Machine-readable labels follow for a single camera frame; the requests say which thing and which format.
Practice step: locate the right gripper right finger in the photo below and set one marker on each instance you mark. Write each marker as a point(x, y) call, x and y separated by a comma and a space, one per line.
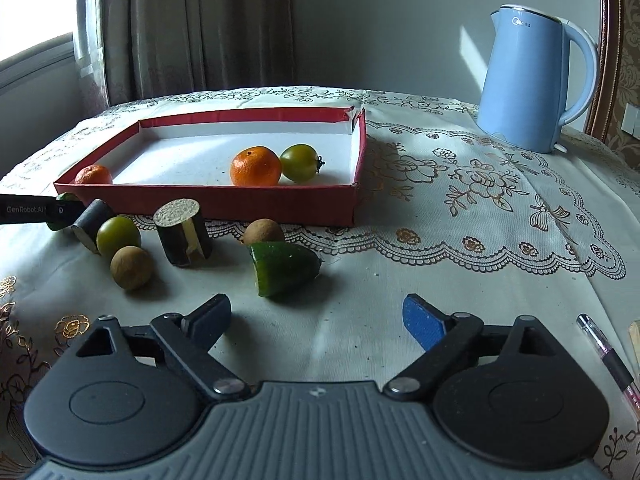
point(447, 341)

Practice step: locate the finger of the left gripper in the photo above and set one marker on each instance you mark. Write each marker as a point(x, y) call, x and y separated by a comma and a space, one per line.
point(17, 209)

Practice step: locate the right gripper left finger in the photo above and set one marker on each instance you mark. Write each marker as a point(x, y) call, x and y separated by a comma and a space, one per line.
point(187, 340)

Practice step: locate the small green cucumber piece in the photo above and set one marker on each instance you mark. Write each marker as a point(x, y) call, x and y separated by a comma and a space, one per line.
point(66, 215)

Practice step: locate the brown longan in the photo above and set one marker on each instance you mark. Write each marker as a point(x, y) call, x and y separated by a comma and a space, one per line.
point(263, 230)
point(131, 267)

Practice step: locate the green tomato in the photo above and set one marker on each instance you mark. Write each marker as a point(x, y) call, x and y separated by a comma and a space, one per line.
point(115, 233)
point(300, 163)

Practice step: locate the small orange mandarin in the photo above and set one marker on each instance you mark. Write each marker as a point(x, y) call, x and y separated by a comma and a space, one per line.
point(94, 174)

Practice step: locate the white embroidered lace tablecloth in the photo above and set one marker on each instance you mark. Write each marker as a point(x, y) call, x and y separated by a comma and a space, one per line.
point(463, 220)

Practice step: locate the large green cucumber piece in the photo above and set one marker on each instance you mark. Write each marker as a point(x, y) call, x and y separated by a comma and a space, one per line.
point(281, 267)

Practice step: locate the pen with black grip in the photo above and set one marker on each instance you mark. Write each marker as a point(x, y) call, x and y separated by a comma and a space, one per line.
point(611, 360)

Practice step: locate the large orange mandarin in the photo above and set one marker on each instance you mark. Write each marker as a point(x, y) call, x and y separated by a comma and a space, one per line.
point(256, 166)

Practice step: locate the wooden stick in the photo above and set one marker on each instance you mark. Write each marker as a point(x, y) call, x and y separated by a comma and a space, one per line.
point(634, 336)

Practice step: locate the green tomato in tray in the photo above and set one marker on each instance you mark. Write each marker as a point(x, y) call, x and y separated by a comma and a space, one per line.
point(300, 163)

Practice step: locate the brown patterned curtain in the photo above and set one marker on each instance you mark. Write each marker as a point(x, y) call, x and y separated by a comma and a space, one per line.
point(129, 50)

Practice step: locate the light blue electric kettle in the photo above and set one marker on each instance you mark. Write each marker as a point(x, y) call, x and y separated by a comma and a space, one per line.
point(524, 99)

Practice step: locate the white wall switch panel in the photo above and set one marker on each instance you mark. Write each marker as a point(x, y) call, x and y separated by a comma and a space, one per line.
point(631, 120)

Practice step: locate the wooden headboard frame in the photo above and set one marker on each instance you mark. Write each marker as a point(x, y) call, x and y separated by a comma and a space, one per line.
point(618, 78)

